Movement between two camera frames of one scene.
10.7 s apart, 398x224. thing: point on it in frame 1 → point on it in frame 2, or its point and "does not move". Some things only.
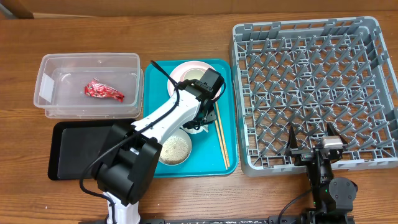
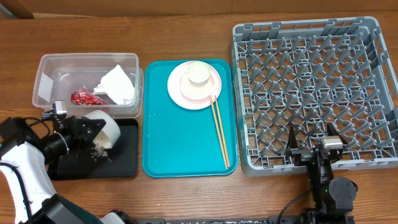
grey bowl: x=176 y=149 → x=110 y=134
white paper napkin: x=193 y=130 → x=117 y=85
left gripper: x=211 y=116 → x=77 y=127
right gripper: x=303 y=154 does not move
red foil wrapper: x=96 y=89 → x=81 y=97
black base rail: x=244 y=220 does not move
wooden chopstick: x=222 y=135 does not move
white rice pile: x=175 y=150 → x=100 y=150
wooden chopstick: x=224 y=162 does not move
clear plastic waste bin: x=90 y=85 does not move
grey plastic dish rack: x=306 y=74 does not move
